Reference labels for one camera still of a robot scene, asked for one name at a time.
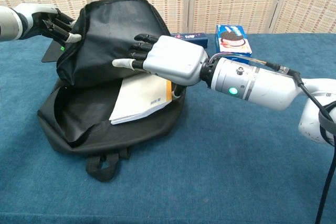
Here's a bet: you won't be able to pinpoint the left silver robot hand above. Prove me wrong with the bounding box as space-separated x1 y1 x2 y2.
26 3 82 49

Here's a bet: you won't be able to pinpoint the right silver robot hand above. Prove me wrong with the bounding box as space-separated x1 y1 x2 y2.
112 34 209 99

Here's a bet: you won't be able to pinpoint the white book yellow spine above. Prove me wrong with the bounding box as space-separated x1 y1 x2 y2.
109 73 173 125

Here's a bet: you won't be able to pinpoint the black backpack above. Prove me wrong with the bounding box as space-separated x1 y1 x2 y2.
36 0 187 183

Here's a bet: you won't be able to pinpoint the dark blue long box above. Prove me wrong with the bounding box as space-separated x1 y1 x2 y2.
170 32 209 49

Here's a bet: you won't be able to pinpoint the black mouse pad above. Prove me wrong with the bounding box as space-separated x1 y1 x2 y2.
41 39 66 63

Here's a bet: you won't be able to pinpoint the blue pink cookie box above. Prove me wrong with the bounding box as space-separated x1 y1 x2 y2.
215 24 253 65

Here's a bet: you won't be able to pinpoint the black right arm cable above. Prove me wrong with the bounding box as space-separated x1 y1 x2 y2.
262 60 336 224

